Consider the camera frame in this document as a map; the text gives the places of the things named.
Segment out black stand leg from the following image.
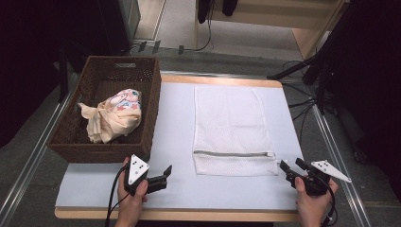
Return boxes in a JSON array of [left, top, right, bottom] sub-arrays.
[[58, 46, 70, 104]]

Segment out black tripod stand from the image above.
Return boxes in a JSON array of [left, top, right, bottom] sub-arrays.
[[266, 18, 335, 115]]

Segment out black floor cables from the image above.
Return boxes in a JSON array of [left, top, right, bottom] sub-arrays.
[[281, 60, 318, 148]]

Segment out white mesh laundry bag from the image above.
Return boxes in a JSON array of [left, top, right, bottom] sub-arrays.
[[192, 85, 280, 177]]

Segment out cream printed garment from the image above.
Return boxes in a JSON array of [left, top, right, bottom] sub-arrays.
[[77, 88, 143, 145]]

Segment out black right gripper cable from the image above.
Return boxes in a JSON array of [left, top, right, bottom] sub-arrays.
[[320, 174, 339, 227]]

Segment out black hanging cable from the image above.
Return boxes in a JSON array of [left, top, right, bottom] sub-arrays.
[[183, 0, 214, 53]]

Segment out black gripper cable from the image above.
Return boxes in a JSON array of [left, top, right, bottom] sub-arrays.
[[104, 164, 131, 227], [320, 174, 339, 227]]

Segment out metal frame rail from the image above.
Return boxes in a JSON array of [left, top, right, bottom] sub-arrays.
[[0, 74, 79, 219], [311, 103, 373, 227]]

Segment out dark hanging cloth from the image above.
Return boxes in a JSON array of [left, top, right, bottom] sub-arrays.
[[221, 0, 239, 17], [197, 0, 212, 25]]

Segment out brown wicker basket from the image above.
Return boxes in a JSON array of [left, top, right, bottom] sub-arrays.
[[46, 55, 163, 164]]

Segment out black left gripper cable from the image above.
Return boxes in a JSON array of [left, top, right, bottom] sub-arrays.
[[104, 164, 131, 227]]

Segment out beige wooden furniture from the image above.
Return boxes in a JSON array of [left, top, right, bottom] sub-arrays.
[[194, 0, 351, 60]]

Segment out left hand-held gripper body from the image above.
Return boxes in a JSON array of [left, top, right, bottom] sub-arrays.
[[123, 154, 150, 197]]

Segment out person's right hand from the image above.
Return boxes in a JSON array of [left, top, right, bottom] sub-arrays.
[[294, 178, 340, 225]]

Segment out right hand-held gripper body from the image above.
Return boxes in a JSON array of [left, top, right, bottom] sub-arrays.
[[294, 160, 353, 197]]

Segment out person's left hand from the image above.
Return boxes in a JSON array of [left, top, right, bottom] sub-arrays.
[[116, 156, 149, 222]]

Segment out white table mat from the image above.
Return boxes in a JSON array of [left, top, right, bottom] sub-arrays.
[[55, 82, 305, 212]]

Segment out dark curtain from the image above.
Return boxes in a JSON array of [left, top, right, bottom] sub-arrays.
[[0, 0, 105, 149], [327, 0, 401, 202]]

